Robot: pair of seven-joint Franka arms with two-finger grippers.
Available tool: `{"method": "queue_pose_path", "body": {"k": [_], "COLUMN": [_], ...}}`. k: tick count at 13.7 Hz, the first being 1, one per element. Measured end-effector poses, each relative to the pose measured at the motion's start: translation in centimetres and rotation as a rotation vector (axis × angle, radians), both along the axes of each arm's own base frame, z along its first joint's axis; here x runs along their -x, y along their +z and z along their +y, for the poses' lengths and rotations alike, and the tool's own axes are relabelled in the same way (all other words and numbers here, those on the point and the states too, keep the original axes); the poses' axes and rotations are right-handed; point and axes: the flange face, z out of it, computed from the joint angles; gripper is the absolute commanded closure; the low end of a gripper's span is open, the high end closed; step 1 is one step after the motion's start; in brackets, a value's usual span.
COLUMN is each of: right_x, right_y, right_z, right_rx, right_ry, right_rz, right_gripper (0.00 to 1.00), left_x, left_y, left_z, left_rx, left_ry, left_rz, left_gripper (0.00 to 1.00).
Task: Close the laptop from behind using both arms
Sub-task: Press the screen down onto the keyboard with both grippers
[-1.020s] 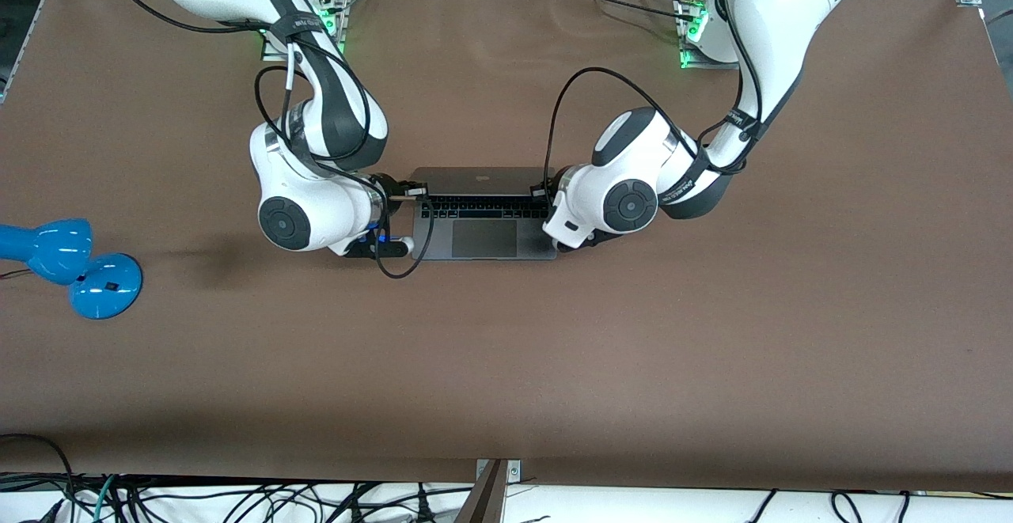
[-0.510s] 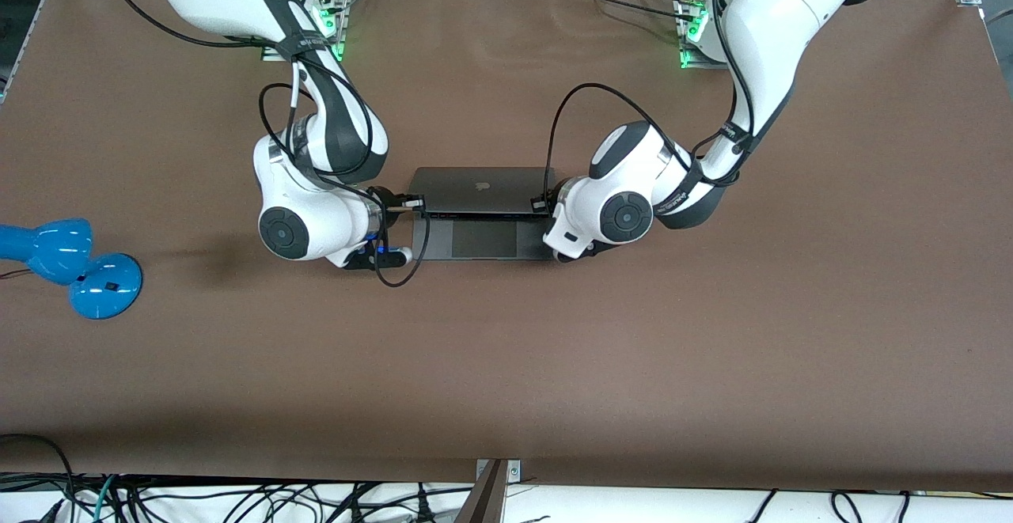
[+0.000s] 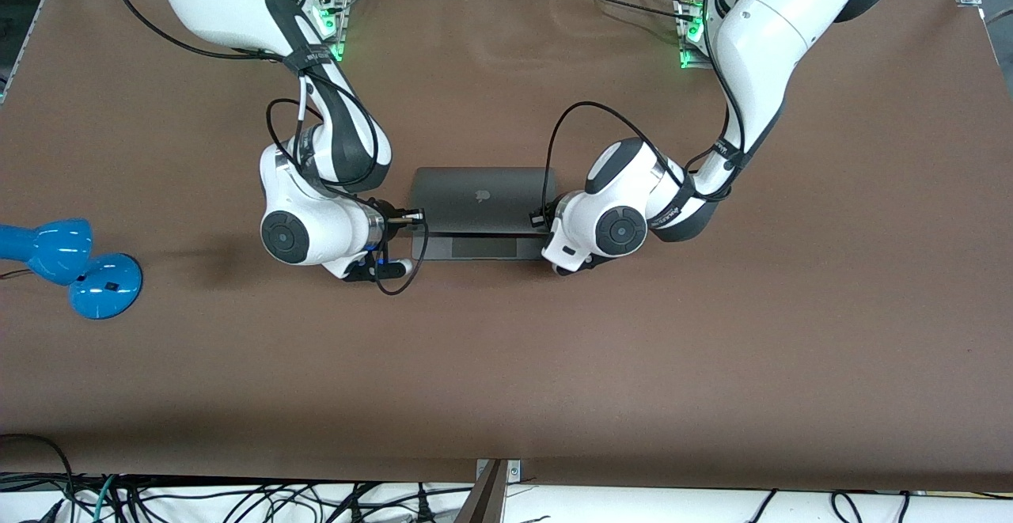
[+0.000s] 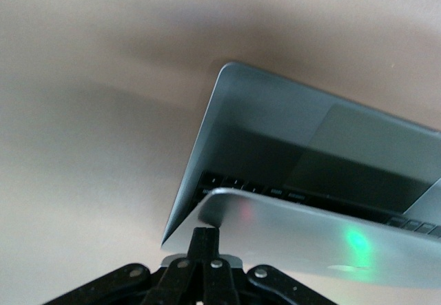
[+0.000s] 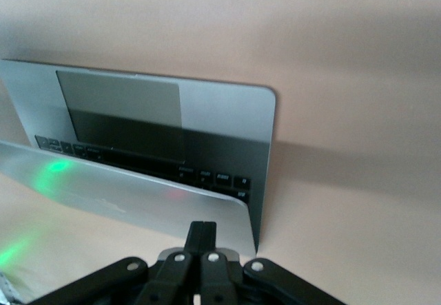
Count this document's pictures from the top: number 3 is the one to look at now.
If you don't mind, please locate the grey laptop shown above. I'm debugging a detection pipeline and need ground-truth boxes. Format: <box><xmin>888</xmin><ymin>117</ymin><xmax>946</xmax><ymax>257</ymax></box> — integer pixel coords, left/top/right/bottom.
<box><xmin>409</xmin><ymin>165</ymin><xmax>559</xmax><ymax>261</ymax></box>

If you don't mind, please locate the blue desk lamp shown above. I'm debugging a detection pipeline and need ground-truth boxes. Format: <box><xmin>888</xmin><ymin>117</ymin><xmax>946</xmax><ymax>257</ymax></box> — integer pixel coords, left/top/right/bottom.
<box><xmin>0</xmin><ymin>218</ymin><xmax>144</xmax><ymax>320</ymax></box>

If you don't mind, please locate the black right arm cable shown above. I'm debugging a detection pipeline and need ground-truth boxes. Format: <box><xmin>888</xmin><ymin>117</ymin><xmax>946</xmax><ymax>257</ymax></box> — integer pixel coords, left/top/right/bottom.
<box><xmin>101</xmin><ymin>0</ymin><xmax>431</xmax><ymax>297</ymax></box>

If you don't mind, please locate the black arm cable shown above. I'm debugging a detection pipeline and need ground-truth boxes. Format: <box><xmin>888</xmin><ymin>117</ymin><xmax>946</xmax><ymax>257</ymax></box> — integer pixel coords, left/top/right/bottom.
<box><xmin>543</xmin><ymin>101</ymin><xmax>691</xmax><ymax>217</ymax></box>
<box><xmin>101</xmin><ymin>0</ymin><xmax>431</xmax><ymax>297</ymax></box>

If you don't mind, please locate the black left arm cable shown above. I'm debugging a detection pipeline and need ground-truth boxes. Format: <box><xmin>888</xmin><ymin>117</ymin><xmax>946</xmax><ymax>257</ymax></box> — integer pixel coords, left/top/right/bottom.
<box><xmin>543</xmin><ymin>101</ymin><xmax>691</xmax><ymax>217</ymax></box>

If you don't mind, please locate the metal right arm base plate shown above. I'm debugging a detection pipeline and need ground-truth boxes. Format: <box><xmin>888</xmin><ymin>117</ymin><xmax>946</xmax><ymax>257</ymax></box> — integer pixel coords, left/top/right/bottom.
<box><xmin>315</xmin><ymin>0</ymin><xmax>350</xmax><ymax>63</ymax></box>

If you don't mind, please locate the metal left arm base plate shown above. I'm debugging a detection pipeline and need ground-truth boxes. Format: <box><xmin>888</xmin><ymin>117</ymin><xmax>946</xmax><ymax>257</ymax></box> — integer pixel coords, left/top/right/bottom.
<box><xmin>677</xmin><ymin>0</ymin><xmax>715</xmax><ymax>70</ymax></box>

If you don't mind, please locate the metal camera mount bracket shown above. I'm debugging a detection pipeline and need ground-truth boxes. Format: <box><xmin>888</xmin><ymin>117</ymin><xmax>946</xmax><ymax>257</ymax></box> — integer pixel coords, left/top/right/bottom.
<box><xmin>455</xmin><ymin>458</ymin><xmax>522</xmax><ymax>523</ymax></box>

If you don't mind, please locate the teal cable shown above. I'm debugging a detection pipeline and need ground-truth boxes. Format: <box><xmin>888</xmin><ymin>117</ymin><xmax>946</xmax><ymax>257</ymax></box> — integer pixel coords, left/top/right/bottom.
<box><xmin>93</xmin><ymin>473</ymin><xmax>120</xmax><ymax>523</ymax></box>

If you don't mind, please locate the black looped floor cable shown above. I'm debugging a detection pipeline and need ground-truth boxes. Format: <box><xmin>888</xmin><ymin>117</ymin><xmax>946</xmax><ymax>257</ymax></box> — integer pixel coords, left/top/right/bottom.
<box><xmin>0</xmin><ymin>432</ymin><xmax>77</xmax><ymax>523</ymax></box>

